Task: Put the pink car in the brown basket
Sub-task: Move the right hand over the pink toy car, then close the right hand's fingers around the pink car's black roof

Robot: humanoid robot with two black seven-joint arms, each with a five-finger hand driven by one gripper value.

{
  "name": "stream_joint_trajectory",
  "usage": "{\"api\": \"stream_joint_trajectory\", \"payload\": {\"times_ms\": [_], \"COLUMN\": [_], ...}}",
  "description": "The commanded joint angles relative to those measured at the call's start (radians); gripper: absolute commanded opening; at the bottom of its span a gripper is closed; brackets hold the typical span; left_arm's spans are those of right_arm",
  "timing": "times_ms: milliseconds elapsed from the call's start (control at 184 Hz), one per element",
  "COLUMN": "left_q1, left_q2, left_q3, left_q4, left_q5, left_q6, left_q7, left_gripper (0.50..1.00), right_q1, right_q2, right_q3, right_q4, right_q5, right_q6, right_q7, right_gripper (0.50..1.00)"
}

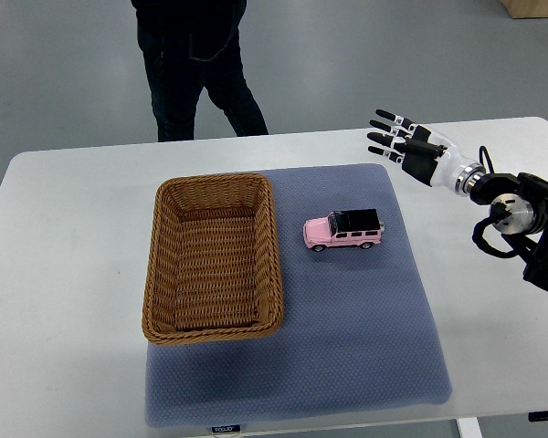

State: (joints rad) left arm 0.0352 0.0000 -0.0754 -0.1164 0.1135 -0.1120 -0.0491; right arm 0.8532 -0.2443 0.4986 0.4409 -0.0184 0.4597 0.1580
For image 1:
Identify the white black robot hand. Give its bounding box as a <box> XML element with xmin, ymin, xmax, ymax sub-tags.
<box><xmin>367</xmin><ymin>109</ymin><xmax>468</xmax><ymax>188</ymax></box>

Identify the pink toy car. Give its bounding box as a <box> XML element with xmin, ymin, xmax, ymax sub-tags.
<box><xmin>302</xmin><ymin>209</ymin><xmax>385</xmax><ymax>252</ymax></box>

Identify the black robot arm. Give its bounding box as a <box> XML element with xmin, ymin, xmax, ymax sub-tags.
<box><xmin>367</xmin><ymin>109</ymin><xmax>548</xmax><ymax>292</ymax></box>

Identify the brown wicker basket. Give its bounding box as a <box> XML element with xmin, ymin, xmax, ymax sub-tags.
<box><xmin>142</xmin><ymin>172</ymin><xmax>284</xmax><ymax>346</ymax></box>

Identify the wooden box corner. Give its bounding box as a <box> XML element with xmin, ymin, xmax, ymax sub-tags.
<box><xmin>501</xmin><ymin>0</ymin><xmax>548</xmax><ymax>19</ymax></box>

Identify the blue-grey foam mat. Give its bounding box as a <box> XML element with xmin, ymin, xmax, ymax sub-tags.
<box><xmin>145</xmin><ymin>164</ymin><xmax>452</xmax><ymax>428</ymax></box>

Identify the person in dark trousers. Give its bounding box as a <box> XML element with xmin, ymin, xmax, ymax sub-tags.
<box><xmin>132</xmin><ymin>1</ymin><xmax>269</xmax><ymax>142</ymax></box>

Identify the white table leg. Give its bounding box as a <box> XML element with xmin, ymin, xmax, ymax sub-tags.
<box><xmin>456</xmin><ymin>417</ymin><xmax>483</xmax><ymax>438</ymax></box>

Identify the black table control panel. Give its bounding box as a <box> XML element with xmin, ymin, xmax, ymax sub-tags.
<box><xmin>528</xmin><ymin>411</ymin><xmax>548</xmax><ymax>422</ymax></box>

